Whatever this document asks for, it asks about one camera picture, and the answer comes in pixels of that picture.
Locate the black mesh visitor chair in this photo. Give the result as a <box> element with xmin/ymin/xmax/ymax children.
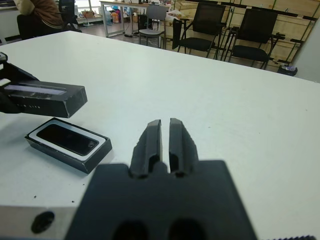
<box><xmin>228</xmin><ymin>8</ymin><xmax>280</xmax><ymax>70</ymax></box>
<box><xmin>172</xmin><ymin>1</ymin><xmax>227</xmax><ymax>59</ymax></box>

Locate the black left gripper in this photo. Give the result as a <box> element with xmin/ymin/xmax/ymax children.
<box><xmin>0</xmin><ymin>52</ymin><xmax>40</xmax><ymax>115</ymax></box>

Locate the seated person in brown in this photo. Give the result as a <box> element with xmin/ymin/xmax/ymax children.
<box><xmin>16</xmin><ymin>0</ymin><xmax>83</xmax><ymax>41</ymax></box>

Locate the black computer tower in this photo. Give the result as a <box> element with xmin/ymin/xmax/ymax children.
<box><xmin>137</xmin><ymin>14</ymin><xmax>149</xmax><ymax>31</ymax></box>

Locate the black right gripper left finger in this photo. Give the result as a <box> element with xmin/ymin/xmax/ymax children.
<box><xmin>129</xmin><ymin>119</ymin><xmax>163</xmax><ymax>180</ymax></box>

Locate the wooden crate wall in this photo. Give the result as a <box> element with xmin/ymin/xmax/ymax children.
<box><xmin>172</xmin><ymin>0</ymin><xmax>316</xmax><ymax>66</ymax></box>

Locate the black bag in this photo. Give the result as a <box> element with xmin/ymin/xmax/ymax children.
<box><xmin>277</xmin><ymin>64</ymin><xmax>298</xmax><ymax>77</ymax></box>

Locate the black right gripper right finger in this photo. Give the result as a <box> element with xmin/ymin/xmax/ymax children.
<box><xmin>169</xmin><ymin>117</ymin><xmax>201</xmax><ymax>177</ymax></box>

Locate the grey plastic chair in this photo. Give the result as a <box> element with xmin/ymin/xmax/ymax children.
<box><xmin>138</xmin><ymin>4</ymin><xmax>169</xmax><ymax>48</ymax></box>

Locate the black box base white insert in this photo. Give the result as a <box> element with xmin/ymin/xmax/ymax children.
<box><xmin>24</xmin><ymin>117</ymin><xmax>113</xmax><ymax>174</ymax></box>

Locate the person in brown jacket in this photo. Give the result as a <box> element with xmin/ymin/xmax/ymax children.
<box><xmin>13</xmin><ymin>0</ymin><xmax>65</xmax><ymax>29</ymax></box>

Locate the black box lid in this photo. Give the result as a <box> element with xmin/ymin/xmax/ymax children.
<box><xmin>4</xmin><ymin>80</ymin><xmax>88</xmax><ymax>119</ymax></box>

